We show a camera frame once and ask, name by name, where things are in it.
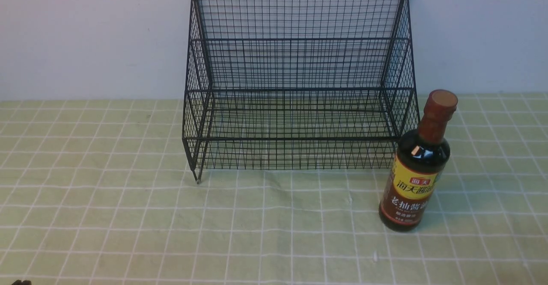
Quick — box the black wire mesh rack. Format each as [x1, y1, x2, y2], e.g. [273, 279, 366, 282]
[182, 0, 420, 182]

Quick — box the small black object at edge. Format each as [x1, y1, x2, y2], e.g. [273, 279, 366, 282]
[12, 279, 33, 285]

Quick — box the green checkered tablecloth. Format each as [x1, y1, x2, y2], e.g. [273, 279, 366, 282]
[0, 93, 547, 285]

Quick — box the dark soy sauce bottle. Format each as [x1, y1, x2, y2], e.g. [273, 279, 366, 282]
[378, 89, 458, 232]

